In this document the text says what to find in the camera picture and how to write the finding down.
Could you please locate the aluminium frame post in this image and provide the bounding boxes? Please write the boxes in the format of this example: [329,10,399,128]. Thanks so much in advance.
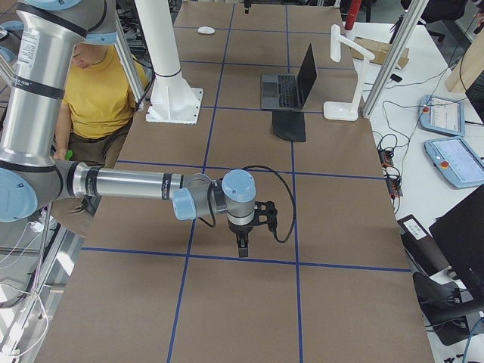
[362,0,429,119]

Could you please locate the white computer mouse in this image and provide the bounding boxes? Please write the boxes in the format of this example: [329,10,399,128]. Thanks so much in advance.
[197,26,216,35]

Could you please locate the white desk lamp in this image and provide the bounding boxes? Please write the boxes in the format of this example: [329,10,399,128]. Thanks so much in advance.
[323,24,375,122]

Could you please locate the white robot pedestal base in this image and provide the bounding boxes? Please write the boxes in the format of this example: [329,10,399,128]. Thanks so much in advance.
[135,0,203,125]

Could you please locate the grey laptop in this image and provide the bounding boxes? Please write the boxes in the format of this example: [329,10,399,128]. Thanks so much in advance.
[261,43,318,110]

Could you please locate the person in yellow shirt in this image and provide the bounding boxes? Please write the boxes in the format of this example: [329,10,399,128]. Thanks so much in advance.
[52,43,149,235]

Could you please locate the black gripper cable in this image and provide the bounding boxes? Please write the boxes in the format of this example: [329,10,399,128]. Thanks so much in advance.
[198,165,298,244]

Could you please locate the black mouse pad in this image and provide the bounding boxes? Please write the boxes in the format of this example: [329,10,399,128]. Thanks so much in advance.
[271,110,306,142]

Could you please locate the cardboard box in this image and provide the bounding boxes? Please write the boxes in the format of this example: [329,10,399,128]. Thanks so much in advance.
[354,36,409,69]

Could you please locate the far teach pendant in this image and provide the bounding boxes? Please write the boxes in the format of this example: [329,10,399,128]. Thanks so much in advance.
[418,95,465,136]

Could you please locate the black monitor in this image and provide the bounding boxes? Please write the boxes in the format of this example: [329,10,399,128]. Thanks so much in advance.
[428,185,484,292]

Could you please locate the red cylinder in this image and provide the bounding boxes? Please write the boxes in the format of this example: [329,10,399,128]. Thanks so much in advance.
[345,0,362,30]

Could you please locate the near teach pendant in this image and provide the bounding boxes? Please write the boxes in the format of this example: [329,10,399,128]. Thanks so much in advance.
[423,136,483,188]

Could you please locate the teach pendant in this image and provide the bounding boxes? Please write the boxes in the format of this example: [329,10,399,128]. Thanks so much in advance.
[418,95,465,136]
[423,136,483,188]

